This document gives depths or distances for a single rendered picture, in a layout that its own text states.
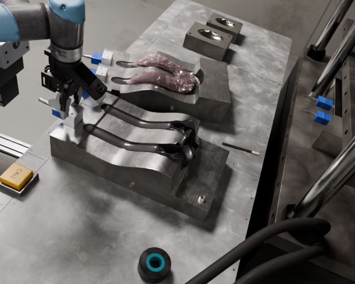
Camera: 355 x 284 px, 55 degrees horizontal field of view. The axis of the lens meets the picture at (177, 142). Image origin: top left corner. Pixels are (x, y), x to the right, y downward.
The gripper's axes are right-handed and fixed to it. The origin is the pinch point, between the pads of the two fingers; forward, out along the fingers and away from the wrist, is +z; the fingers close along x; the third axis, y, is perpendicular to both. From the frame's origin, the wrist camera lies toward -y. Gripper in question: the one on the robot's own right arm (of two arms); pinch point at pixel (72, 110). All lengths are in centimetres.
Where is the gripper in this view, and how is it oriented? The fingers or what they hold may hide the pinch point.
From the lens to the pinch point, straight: 104.2
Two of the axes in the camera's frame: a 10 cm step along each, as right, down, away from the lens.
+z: -2.6, 5.8, 7.7
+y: -9.0, -4.4, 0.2
